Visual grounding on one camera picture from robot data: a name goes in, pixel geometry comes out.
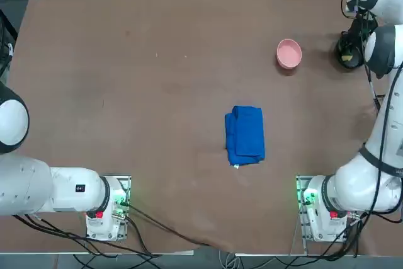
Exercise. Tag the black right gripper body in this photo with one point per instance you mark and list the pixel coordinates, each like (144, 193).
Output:
(362, 26)

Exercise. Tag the green yellow sponge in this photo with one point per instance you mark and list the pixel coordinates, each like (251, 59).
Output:
(348, 58)

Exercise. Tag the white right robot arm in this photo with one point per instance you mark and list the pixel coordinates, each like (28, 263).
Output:
(359, 193)

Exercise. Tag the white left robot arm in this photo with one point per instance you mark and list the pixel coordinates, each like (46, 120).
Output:
(63, 190)

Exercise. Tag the pink bowl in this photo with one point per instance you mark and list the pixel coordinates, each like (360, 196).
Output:
(289, 53)

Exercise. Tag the folded blue cloth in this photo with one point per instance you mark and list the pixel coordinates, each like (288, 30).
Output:
(245, 136)

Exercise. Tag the black metal stand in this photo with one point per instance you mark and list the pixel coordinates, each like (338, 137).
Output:
(6, 58)

